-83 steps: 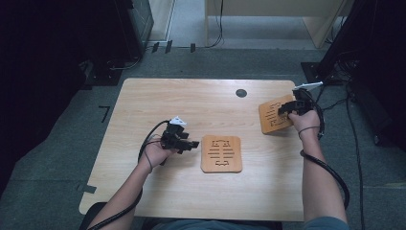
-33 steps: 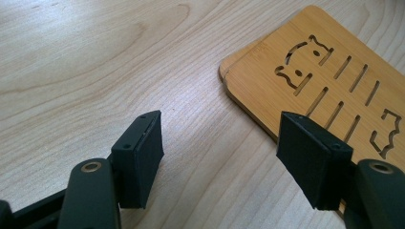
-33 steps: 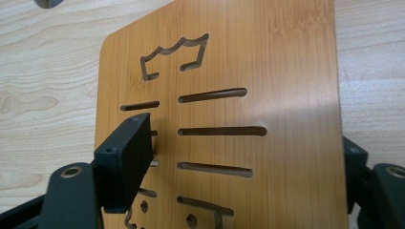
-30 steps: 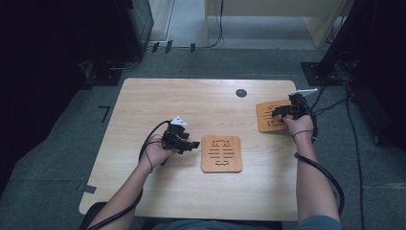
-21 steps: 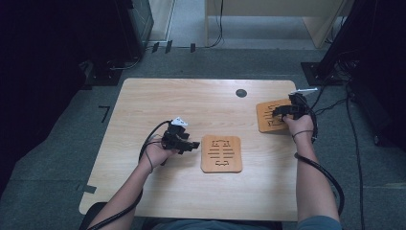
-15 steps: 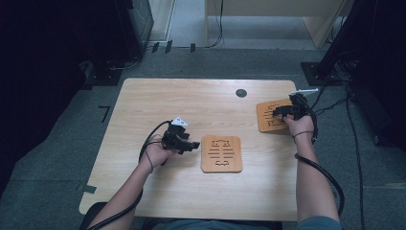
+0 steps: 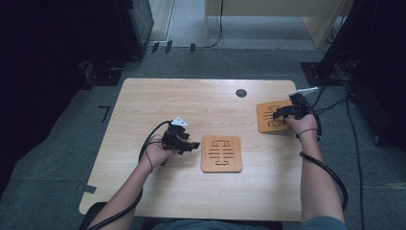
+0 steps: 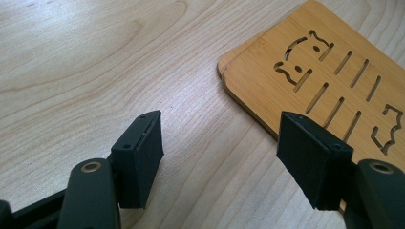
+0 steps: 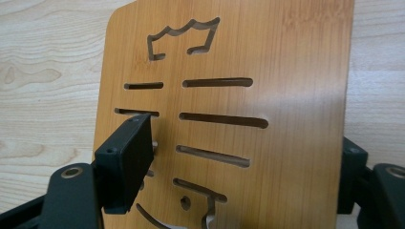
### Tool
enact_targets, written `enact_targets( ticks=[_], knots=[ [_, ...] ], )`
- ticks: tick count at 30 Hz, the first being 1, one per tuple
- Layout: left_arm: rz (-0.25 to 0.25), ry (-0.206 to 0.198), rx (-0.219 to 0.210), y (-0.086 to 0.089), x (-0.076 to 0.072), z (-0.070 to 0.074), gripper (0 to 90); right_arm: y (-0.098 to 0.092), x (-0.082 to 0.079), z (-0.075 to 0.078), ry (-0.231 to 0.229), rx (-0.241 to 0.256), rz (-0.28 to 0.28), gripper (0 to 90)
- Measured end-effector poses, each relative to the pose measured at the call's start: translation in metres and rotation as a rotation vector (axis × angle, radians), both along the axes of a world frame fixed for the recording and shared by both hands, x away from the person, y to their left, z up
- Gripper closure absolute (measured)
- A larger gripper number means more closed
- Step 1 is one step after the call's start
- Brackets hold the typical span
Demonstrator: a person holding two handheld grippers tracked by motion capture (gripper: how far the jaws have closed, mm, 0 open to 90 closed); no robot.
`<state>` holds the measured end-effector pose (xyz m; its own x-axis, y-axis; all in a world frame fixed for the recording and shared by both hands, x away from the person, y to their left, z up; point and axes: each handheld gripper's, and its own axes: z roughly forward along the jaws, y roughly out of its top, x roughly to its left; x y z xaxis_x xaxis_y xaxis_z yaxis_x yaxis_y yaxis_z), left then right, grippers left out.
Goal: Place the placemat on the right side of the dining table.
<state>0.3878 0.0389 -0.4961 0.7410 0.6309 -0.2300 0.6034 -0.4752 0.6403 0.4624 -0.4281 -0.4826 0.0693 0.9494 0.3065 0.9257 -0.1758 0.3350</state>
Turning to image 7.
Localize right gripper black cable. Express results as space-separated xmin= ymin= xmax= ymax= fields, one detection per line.
xmin=296 ymin=94 xmax=350 ymax=213

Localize black hanging desk cable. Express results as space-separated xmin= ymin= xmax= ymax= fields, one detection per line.
xmin=204 ymin=0 xmax=225 ymax=50

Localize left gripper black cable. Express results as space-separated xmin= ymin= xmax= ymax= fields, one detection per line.
xmin=85 ymin=120 xmax=173 ymax=230

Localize black wrist band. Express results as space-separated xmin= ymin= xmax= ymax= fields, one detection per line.
xmin=144 ymin=149 xmax=154 ymax=173
xmin=296 ymin=127 xmax=320 ymax=139

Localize person's blue-grey shirt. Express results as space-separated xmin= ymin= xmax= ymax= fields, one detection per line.
xmin=143 ymin=216 xmax=349 ymax=230

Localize black left wrist band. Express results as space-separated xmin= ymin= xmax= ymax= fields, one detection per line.
xmin=144 ymin=149 xmax=154 ymax=173

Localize black stand base plate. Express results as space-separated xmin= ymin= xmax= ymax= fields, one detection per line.
xmin=300 ymin=60 xmax=347 ymax=87

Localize grey floor tape strip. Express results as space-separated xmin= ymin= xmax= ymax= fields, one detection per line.
xmin=76 ymin=183 xmax=98 ymax=195

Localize dark stand base plate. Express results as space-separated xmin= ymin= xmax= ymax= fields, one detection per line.
xmin=83 ymin=65 xmax=124 ymax=88

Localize person's right hand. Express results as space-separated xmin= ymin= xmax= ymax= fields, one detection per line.
xmin=284 ymin=112 xmax=320 ymax=139

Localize black right wrist band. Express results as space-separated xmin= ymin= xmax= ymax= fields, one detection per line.
xmin=296 ymin=127 xmax=320 ymax=139

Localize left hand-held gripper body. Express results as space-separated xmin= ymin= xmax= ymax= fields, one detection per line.
xmin=161 ymin=116 xmax=192 ymax=151

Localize dark cabinet with glass side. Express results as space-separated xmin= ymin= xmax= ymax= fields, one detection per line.
xmin=114 ymin=0 xmax=155 ymax=60

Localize light wooden desk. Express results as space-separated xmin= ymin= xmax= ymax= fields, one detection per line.
xmin=204 ymin=0 xmax=353 ymax=50

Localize person's left hand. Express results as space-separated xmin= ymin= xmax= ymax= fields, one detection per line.
xmin=139 ymin=140 xmax=178 ymax=171

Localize black forked floor cable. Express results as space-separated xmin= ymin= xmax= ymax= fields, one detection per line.
xmin=310 ymin=83 xmax=349 ymax=117

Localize long black floor cable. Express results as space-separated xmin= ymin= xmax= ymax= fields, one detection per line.
xmin=345 ymin=83 xmax=367 ymax=230

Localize black cable by cabinet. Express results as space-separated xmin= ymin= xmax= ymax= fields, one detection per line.
xmin=107 ymin=56 xmax=142 ymax=72

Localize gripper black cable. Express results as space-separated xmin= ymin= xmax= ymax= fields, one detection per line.
xmin=85 ymin=120 xmax=173 ymax=230
xmin=296 ymin=94 xmax=350 ymax=213

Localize square wooden cut-out coaster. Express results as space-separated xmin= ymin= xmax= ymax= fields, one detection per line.
xmin=200 ymin=134 xmax=243 ymax=174
xmin=256 ymin=99 xmax=294 ymax=134

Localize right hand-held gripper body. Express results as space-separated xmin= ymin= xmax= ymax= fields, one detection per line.
xmin=285 ymin=86 xmax=320 ymax=121

